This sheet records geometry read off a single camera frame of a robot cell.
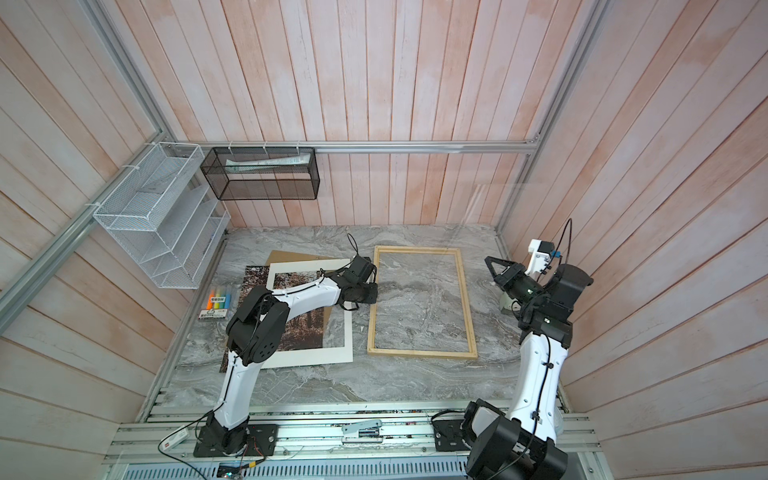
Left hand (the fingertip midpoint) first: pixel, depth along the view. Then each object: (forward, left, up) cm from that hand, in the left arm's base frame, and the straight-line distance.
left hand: (373, 298), depth 99 cm
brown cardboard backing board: (+20, +36, -2) cm, 41 cm away
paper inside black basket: (+28, +39, +33) cm, 58 cm away
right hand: (-7, -28, +29) cm, 41 cm away
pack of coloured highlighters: (-2, +52, 0) cm, 52 cm away
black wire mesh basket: (+39, +41, +22) cm, 61 cm away
